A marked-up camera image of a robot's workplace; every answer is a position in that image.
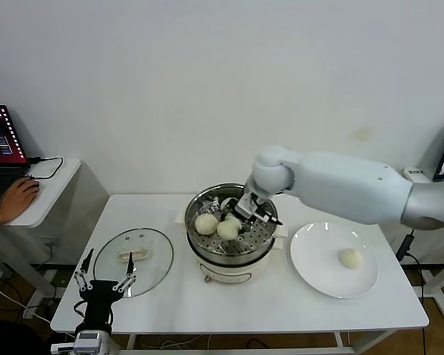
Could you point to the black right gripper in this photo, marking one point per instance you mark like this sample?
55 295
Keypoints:
245 225

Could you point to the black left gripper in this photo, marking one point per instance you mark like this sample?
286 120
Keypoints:
100 296

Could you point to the round glass pot lid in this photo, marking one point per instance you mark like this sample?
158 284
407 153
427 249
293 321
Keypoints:
151 244

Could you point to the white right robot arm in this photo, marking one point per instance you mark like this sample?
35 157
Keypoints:
336 185

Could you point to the stainless steel steamer basket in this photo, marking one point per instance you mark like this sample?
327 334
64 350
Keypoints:
198 205

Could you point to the person's bare hand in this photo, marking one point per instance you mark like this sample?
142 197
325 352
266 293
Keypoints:
18 201

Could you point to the white electric cooking pot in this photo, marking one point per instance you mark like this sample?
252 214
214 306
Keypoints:
237 273

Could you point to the white side table with mouse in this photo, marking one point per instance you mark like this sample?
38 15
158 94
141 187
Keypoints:
48 201

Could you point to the round white plate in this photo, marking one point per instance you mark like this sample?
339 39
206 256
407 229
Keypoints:
366 244

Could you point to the black laptop with dark screen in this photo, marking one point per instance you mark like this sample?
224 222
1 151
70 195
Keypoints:
0 148

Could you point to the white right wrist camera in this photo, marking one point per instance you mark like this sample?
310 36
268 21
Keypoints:
246 206

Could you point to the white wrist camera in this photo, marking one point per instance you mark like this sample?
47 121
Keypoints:
246 206
91 339

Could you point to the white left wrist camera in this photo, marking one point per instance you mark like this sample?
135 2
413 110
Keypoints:
91 339

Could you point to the white table frame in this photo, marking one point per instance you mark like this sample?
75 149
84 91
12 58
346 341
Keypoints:
131 340

